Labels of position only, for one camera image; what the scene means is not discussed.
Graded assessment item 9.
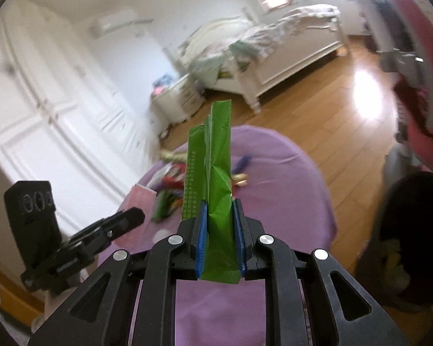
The purple tablecloth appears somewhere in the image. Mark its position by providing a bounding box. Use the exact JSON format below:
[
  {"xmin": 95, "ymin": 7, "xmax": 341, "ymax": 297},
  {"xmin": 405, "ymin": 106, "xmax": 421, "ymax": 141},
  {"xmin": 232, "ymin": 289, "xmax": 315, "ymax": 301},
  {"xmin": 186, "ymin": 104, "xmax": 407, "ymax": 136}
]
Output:
[{"xmin": 97, "ymin": 124, "xmax": 338, "ymax": 346}]

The white air conditioner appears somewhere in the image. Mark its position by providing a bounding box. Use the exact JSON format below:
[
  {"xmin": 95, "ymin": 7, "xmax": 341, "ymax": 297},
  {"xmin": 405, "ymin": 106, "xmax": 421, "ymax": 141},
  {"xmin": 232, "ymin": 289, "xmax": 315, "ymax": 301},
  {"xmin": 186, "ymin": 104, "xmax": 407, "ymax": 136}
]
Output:
[{"xmin": 90, "ymin": 9, "xmax": 138, "ymax": 37}]

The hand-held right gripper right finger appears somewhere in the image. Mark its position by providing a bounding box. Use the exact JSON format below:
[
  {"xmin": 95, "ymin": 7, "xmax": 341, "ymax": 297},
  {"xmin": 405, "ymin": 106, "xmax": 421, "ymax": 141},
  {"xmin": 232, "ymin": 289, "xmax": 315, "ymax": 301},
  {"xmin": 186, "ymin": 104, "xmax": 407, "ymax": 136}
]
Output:
[{"xmin": 233, "ymin": 198, "xmax": 412, "ymax": 346}]

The pile of colourful snack wrappers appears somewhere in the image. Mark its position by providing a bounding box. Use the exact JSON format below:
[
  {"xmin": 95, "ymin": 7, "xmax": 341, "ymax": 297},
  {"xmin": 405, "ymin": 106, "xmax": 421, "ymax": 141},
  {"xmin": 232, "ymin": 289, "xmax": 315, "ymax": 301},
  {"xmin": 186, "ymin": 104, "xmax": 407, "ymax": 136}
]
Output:
[{"xmin": 152, "ymin": 149, "xmax": 188, "ymax": 222}]

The pink desk chair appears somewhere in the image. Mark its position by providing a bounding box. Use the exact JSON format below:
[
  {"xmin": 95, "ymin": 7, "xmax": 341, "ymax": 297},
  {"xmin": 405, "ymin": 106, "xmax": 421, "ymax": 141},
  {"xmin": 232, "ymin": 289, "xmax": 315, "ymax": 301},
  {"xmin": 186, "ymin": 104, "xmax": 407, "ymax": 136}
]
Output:
[{"xmin": 377, "ymin": 0, "xmax": 433, "ymax": 168}]

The white nightstand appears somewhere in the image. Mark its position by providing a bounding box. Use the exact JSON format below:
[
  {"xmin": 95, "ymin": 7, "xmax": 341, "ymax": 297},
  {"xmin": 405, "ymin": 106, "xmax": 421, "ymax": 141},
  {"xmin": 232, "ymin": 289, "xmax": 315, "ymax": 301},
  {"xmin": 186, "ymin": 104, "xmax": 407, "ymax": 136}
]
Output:
[{"xmin": 151, "ymin": 74, "xmax": 206, "ymax": 124}]

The white wardrobe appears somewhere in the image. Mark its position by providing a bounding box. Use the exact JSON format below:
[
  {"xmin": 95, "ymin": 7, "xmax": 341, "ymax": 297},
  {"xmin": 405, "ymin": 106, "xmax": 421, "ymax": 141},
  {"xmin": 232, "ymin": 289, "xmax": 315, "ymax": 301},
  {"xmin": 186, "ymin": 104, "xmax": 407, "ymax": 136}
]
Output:
[{"xmin": 0, "ymin": 0, "xmax": 156, "ymax": 224}]

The black trash bin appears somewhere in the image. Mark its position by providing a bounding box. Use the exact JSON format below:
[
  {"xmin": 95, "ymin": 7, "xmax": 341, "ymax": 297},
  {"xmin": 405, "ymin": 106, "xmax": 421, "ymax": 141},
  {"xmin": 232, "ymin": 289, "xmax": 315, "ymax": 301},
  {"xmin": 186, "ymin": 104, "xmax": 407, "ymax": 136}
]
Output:
[{"xmin": 355, "ymin": 172, "xmax": 433, "ymax": 313}]

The floral blanket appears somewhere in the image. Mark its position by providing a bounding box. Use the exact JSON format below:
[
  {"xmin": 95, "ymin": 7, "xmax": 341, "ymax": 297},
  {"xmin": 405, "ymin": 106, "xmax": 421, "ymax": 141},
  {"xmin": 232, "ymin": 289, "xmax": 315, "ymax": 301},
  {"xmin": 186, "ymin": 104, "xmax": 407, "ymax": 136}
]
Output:
[{"xmin": 186, "ymin": 3, "xmax": 341, "ymax": 80}]

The white bed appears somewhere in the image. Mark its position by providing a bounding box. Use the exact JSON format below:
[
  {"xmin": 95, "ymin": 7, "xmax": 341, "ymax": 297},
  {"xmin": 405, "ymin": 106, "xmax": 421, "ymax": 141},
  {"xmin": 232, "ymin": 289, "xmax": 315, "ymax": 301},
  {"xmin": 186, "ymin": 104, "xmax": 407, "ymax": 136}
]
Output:
[{"xmin": 177, "ymin": 3, "xmax": 349, "ymax": 115}]

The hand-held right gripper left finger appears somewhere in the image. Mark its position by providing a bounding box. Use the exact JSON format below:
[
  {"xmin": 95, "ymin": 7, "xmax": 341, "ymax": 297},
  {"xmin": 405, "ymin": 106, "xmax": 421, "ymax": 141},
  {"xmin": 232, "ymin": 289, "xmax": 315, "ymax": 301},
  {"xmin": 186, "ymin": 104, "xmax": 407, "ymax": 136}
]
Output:
[{"xmin": 27, "ymin": 200, "xmax": 208, "ymax": 346}]

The pink paper box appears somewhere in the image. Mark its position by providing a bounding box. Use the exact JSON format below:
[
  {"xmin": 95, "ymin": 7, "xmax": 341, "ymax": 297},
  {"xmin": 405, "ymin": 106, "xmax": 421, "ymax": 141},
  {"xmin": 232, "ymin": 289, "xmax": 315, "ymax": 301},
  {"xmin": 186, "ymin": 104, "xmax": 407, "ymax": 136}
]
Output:
[{"xmin": 124, "ymin": 184, "xmax": 158, "ymax": 247}]

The green cloth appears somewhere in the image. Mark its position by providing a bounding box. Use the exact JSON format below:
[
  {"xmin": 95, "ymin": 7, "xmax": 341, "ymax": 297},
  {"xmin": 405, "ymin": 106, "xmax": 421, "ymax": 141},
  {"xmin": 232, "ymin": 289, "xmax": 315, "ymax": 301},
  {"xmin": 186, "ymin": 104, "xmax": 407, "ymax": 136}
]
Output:
[{"xmin": 229, "ymin": 40, "xmax": 261, "ymax": 70}]

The green snack wrapper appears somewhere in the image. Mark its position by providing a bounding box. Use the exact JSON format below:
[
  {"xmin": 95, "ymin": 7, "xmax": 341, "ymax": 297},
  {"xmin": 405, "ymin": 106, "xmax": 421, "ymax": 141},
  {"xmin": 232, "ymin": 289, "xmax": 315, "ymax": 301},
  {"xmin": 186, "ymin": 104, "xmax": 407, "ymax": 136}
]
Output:
[{"xmin": 180, "ymin": 99, "xmax": 243, "ymax": 285}]

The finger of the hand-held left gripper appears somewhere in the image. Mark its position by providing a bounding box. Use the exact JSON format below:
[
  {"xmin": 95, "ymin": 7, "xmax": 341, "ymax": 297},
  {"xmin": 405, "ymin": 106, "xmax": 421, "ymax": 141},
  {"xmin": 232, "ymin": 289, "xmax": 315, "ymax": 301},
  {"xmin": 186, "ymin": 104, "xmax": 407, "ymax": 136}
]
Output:
[{"xmin": 74, "ymin": 207, "xmax": 145, "ymax": 256}]

